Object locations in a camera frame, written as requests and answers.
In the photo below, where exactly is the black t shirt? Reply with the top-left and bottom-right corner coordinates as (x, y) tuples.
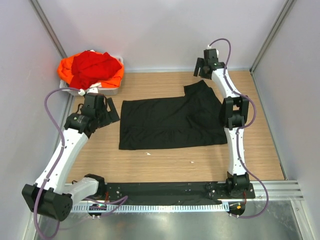
(119, 80), (227, 150)

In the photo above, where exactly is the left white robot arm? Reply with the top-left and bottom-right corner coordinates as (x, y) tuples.
(22, 93), (120, 222)

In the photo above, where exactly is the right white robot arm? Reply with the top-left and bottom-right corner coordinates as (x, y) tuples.
(193, 46), (250, 199)

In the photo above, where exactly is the white plastic basket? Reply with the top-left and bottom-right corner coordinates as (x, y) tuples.
(59, 56), (124, 96)

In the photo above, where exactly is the red t shirt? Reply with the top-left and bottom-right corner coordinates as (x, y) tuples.
(69, 50), (122, 91)

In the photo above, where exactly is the orange t shirt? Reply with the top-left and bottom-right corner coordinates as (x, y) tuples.
(56, 52), (125, 90)

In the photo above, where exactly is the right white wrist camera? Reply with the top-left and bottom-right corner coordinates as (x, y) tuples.
(206, 44), (219, 57)

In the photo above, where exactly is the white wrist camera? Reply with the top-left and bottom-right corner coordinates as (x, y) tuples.
(78, 89), (86, 96)
(206, 44), (219, 57)

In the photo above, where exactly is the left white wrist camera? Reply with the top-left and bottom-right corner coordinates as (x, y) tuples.
(78, 89), (86, 96)

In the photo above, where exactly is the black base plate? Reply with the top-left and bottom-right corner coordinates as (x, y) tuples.
(105, 181), (256, 206)

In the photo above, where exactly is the perforated metal cable rail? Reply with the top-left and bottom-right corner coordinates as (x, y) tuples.
(71, 202), (230, 214)

